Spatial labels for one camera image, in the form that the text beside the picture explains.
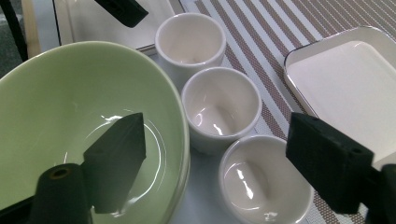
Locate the white cup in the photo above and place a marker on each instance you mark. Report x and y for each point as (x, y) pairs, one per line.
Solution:
(190, 40)
(221, 102)
(264, 186)

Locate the striped placemat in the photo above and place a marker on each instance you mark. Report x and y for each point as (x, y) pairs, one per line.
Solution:
(264, 31)

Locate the light blue table cover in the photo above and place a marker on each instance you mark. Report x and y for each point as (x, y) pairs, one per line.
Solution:
(200, 189)

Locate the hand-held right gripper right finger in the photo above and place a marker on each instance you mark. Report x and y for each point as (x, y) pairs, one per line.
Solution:
(330, 165)

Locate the green bowl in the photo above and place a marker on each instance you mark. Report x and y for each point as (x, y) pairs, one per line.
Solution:
(62, 93)

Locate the white square plate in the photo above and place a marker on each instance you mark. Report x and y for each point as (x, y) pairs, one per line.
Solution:
(93, 25)
(342, 77)

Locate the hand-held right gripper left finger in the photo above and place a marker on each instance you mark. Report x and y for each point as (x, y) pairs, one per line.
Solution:
(115, 161)

